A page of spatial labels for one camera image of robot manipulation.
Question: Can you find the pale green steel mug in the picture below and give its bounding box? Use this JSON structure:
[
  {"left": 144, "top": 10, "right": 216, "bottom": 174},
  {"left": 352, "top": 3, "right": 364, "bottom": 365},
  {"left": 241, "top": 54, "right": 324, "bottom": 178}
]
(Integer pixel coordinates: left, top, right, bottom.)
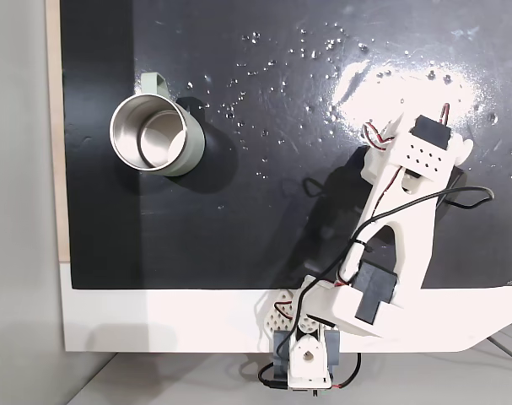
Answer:
[{"left": 109, "top": 72, "right": 207, "bottom": 178}]

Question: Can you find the black camera cable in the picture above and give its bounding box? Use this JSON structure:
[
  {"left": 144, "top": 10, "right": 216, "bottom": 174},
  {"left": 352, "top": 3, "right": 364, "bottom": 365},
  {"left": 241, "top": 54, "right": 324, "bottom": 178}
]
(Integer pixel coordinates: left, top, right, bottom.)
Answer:
[{"left": 295, "top": 185, "right": 496, "bottom": 335}]

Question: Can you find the red white servo wire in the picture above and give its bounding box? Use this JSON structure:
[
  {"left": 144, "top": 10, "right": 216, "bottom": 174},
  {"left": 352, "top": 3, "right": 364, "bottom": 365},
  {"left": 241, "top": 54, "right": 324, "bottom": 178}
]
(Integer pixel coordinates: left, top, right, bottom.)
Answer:
[{"left": 361, "top": 120, "right": 398, "bottom": 152}]

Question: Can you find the black power cable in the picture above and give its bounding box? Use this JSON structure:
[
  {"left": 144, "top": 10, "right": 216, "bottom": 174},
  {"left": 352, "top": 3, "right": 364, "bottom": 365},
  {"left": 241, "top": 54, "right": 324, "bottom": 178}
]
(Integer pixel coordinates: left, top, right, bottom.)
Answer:
[{"left": 256, "top": 363, "right": 291, "bottom": 392}]

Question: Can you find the black table mat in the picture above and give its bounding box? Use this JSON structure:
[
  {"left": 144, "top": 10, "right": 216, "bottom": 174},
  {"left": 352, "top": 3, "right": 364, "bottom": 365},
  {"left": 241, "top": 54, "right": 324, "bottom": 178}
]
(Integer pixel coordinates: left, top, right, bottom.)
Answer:
[{"left": 59, "top": 0, "right": 512, "bottom": 291}]

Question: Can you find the blue-grey table clamp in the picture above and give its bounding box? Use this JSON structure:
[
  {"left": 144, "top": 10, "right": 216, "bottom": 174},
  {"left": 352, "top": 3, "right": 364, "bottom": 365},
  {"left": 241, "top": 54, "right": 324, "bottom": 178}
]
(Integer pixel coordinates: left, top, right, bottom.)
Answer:
[
  {"left": 273, "top": 330, "right": 294, "bottom": 375},
  {"left": 324, "top": 327, "right": 342, "bottom": 369}
]

